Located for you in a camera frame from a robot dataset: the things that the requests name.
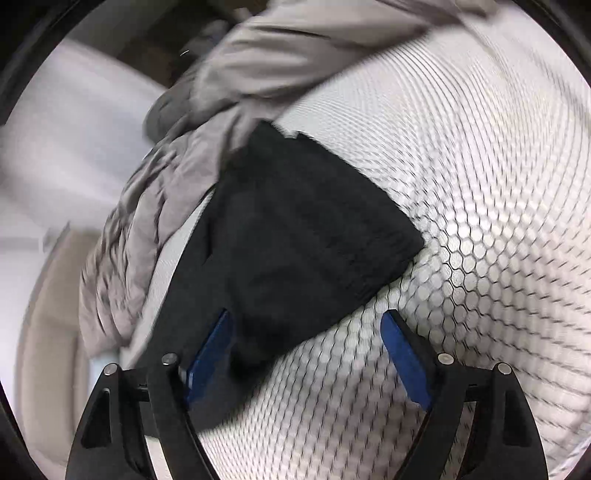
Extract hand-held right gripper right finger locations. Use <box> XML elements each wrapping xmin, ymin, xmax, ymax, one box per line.
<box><xmin>381</xmin><ymin>309</ymin><xmax>550</xmax><ymax>480</ymax></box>

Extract dark grey pillow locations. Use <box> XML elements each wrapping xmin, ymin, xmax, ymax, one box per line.
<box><xmin>143</xmin><ymin>83</ymin><xmax>204</xmax><ymax>139</ymax></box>

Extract white hexagon-pattern mattress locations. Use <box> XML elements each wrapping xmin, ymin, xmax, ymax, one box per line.
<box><xmin>117</xmin><ymin>18</ymin><xmax>591</xmax><ymax>480</ymax></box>

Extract black pants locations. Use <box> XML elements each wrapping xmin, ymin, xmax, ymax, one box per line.
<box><xmin>143</xmin><ymin>121</ymin><xmax>426</xmax><ymax>435</ymax></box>

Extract grey quilted comforter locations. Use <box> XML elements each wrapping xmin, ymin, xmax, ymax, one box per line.
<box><xmin>78</xmin><ymin>0</ymin><xmax>499</xmax><ymax>356</ymax></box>

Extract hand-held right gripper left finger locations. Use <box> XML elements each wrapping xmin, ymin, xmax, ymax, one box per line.
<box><xmin>65</xmin><ymin>307</ymin><xmax>234</xmax><ymax>480</ymax></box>

